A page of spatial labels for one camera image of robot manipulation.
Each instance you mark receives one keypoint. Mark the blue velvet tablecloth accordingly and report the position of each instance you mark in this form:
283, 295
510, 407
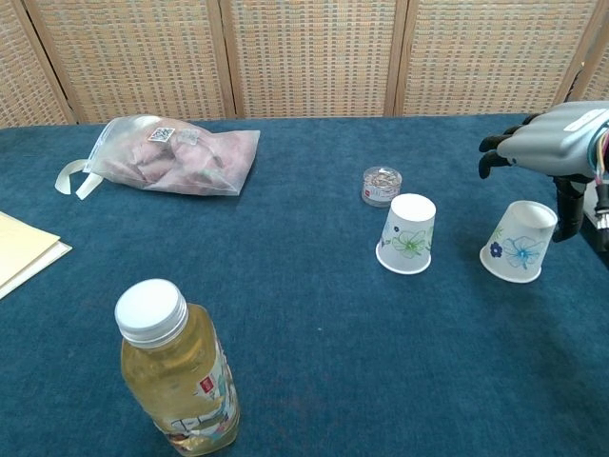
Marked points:
295, 295

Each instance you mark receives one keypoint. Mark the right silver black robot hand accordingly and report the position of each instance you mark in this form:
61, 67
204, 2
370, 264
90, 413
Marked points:
552, 143

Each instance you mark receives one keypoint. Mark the paper cup blue flower print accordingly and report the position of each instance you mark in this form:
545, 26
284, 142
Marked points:
518, 247

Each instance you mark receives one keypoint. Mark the yellow tea bottle white cap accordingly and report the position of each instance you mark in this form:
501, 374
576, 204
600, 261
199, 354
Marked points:
176, 376

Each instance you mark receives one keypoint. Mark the woven wooden folding screen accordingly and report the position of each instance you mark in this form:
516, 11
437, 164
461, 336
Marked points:
309, 57

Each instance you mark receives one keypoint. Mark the yellow paper sheets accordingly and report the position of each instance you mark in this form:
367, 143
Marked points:
19, 247

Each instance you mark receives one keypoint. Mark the pale yellow paper folder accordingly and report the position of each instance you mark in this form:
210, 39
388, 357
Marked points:
45, 264

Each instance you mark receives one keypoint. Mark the clear bag of pink items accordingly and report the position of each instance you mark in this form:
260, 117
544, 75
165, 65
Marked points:
181, 157

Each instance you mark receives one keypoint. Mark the paper cup green flower print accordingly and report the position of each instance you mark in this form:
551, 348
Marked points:
406, 238

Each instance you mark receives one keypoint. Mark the clear round clip container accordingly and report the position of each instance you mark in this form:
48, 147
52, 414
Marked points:
376, 183

